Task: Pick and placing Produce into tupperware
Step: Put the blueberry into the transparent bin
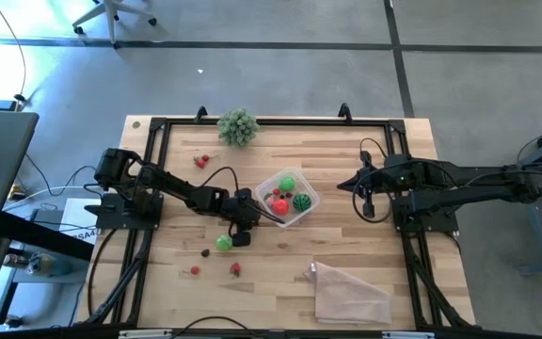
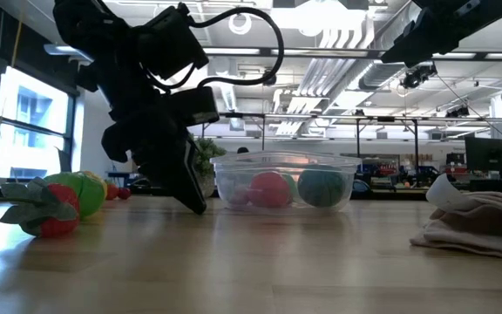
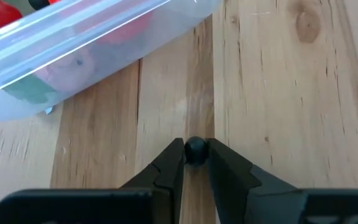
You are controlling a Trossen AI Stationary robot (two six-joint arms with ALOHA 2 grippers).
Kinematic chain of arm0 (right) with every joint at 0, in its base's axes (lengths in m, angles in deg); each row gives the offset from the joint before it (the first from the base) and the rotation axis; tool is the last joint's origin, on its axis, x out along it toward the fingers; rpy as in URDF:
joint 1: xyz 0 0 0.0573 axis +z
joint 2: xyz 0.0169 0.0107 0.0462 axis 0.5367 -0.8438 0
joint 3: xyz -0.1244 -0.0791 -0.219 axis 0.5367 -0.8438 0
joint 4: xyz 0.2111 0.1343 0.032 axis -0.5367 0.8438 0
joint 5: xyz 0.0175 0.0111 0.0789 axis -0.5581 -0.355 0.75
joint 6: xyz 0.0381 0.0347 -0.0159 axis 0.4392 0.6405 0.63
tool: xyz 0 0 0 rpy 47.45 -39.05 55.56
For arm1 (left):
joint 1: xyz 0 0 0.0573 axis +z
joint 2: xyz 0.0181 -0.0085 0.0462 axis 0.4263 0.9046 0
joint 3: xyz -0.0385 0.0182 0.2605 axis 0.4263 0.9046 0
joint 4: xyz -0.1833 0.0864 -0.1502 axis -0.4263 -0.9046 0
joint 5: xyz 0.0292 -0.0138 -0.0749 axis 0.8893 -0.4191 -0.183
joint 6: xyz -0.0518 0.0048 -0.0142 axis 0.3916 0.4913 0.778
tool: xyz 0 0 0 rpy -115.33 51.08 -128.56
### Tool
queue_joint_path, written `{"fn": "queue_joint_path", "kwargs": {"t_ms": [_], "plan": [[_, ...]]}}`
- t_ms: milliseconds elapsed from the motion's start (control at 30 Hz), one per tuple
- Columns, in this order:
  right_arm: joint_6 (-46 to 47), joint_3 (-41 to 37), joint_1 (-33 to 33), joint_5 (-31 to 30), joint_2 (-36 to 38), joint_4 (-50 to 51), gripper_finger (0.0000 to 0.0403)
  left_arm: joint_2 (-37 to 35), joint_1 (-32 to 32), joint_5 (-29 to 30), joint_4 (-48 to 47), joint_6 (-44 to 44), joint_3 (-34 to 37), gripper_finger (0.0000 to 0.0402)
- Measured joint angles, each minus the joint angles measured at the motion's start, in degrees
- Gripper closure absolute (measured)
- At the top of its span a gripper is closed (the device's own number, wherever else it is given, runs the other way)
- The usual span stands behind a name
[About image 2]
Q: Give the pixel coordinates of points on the clear plastic tupperware container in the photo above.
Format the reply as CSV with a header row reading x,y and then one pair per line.
x,y
233,174

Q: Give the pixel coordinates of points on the black computer monitor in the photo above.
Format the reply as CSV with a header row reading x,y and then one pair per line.
x,y
488,157

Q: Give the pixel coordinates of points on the green succulent plant in pot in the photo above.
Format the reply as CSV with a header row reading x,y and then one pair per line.
x,y
212,150

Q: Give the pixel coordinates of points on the small red toy cherry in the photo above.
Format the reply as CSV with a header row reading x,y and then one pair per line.
x,y
124,193
111,191

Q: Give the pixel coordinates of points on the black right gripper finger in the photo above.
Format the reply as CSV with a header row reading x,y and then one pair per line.
x,y
421,39

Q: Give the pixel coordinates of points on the ceiling strip light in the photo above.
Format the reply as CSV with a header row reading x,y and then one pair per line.
x,y
501,56
231,51

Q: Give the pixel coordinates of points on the dark green toy watermelon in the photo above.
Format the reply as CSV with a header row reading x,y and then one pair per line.
x,y
320,186

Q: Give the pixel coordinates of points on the large window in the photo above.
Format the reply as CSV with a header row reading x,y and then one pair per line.
x,y
29,109

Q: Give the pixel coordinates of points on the light green toy lime half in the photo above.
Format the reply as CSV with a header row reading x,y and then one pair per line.
x,y
90,196

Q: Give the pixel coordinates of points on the black metal rack frame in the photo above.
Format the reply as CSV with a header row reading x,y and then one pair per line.
x,y
357,139

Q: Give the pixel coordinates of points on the smooth green toy apple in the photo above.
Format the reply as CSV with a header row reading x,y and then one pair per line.
x,y
293,185

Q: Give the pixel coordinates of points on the red toy strawberry with leaves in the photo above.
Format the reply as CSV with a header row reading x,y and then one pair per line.
x,y
61,222

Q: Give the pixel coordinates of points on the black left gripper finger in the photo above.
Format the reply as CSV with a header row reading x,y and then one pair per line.
x,y
146,161
194,107

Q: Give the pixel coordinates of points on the red toy tomato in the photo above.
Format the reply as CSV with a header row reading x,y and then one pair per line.
x,y
269,189

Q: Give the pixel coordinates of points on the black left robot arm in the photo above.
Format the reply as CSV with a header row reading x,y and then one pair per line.
x,y
103,43

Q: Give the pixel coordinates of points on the beige folded towel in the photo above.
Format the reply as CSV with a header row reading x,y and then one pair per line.
x,y
473,227

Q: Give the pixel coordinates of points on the black overhead camera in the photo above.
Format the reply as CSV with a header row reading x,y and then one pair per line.
x,y
416,76

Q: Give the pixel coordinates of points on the black aluminium table frame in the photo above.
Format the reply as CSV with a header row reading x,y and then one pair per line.
x,y
386,195

